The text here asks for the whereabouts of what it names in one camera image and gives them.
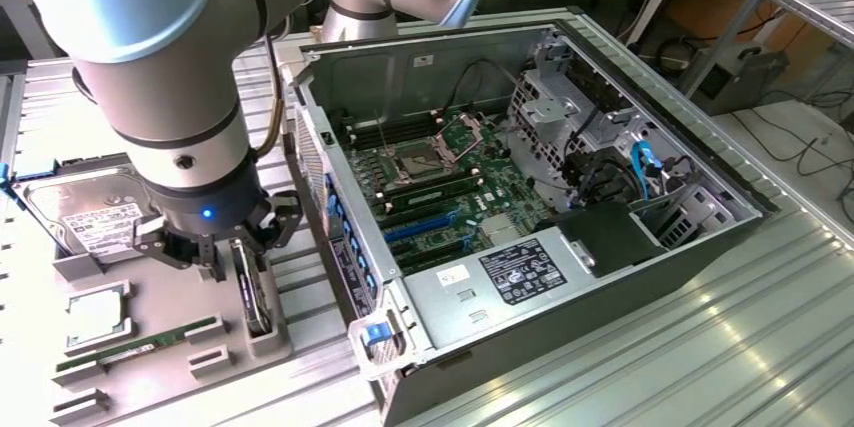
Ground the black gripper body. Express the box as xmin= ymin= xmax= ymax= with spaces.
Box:
xmin=143 ymin=146 xmax=272 ymax=248

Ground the black graphics card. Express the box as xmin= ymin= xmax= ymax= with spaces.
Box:
xmin=229 ymin=239 xmax=275 ymax=337

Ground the grey parts rack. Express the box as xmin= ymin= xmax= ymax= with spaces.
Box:
xmin=45 ymin=186 xmax=295 ymax=426

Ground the silver hard disk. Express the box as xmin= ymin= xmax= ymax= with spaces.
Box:
xmin=22 ymin=164 xmax=161 ymax=264

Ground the silver CPU chip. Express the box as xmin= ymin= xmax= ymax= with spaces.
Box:
xmin=65 ymin=289 xmax=129 ymax=344

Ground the blue expansion slot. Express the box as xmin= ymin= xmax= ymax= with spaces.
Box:
xmin=381 ymin=211 xmax=456 ymax=244

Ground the green RAM stick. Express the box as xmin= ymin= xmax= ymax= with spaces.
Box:
xmin=53 ymin=319 xmax=219 ymax=373

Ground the black expansion slot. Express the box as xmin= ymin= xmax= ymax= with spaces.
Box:
xmin=391 ymin=239 xmax=469 ymax=269

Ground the CPU socket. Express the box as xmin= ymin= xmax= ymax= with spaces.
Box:
xmin=392 ymin=144 xmax=455 ymax=183

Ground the blue disk caddy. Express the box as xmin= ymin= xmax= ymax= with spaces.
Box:
xmin=0 ymin=157 xmax=65 ymax=208

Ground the blue case latch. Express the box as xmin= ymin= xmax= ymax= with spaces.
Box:
xmin=359 ymin=324 xmax=392 ymax=347

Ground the metal socket cover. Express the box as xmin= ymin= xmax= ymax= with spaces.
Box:
xmin=431 ymin=114 xmax=487 ymax=169

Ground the grey power supply unit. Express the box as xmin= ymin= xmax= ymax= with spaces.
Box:
xmin=401 ymin=224 xmax=602 ymax=352

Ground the green motherboard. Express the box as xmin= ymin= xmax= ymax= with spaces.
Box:
xmin=343 ymin=109 xmax=568 ymax=276

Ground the silver chipset heatsink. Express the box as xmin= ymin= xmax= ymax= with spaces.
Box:
xmin=479 ymin=216 xmax=530 ymax=239

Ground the metal drive cage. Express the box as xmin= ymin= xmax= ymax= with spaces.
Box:
xmin=504 ymin=69 xmax=643 ymax=209

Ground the open black PC case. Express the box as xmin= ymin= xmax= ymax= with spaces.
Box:
xmin=276 ymin=5 xmax=782 ymax=427

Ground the grey floor device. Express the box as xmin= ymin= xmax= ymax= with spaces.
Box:
xmin=691 ymin=46 xmax=792 ymax=117

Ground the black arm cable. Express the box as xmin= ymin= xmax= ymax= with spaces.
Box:
xmin=255 ymin=34 xmax=283 ymax=157

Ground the blue SATA wire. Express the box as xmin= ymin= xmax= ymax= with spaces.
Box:
xmin=627 ymin=140 xmax=668 ymax=204

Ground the metal slat table frame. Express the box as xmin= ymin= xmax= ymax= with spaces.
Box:
xmin=686 ymin=0 xmax=854 ymax=99

